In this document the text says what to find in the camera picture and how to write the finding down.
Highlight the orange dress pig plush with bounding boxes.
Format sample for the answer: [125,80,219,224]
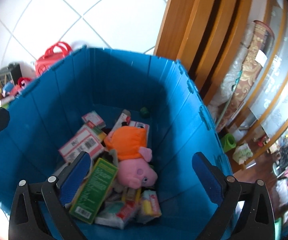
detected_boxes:
[104,126,158,189]

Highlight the yellow toy scoop tongs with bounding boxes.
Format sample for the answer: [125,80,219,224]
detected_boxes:
[141,190,162,218]

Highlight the green lidded jar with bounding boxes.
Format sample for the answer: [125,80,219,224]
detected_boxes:
[139,107,151,119]

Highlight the red heart pink plush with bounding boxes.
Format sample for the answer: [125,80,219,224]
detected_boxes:
[16,77,33,90]

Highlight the green rolled mat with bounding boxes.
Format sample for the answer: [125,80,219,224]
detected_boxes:
[220,133,236,153]

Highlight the green box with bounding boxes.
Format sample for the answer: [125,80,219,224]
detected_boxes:
[69,158,118,224]

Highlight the pink barcode box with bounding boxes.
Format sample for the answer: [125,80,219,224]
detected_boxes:
[59,125,104,163]

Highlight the red plastic toy suitcase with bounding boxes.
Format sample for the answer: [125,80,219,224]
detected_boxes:
[35,41,72,76]

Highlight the small pink box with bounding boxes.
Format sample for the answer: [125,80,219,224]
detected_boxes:
[81,111,106,128]

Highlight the blue plastic crate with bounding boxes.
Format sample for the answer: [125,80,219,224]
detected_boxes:
[0,48,231,239]

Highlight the rolled patterned carpet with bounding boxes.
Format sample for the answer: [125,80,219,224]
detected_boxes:
[211,20,275,131]

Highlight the wooden door frame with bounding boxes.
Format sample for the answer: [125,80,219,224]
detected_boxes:
[154,0,252,105]

